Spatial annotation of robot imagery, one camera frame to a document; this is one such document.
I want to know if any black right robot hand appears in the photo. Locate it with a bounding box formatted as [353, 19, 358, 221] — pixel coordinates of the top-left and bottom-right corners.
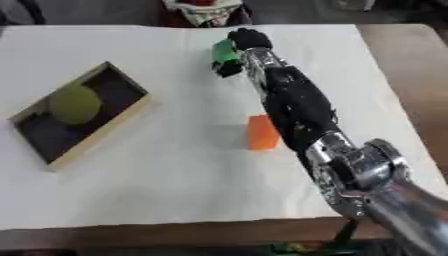
[210, 27, 275, 79]

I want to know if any green block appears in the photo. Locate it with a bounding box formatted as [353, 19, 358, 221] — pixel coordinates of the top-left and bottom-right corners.
[210, 38, 242, 65]

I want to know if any tan box with dark inside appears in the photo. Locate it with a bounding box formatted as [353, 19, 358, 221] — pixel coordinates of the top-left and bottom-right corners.
[7, 60, 154, 173]

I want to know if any white patterned bag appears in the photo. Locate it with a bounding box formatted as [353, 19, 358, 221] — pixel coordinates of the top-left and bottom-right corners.
[159, 0, 254, 29]

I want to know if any orange block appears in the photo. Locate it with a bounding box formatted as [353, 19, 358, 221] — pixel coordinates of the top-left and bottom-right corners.
[245, 114, 282, 151]

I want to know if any green ball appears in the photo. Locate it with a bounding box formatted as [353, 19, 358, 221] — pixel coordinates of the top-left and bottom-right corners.
[47, 84, 105, 126]

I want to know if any dark chair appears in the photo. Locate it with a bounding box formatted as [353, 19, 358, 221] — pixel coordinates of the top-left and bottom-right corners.
[0, 0, 48, 26]

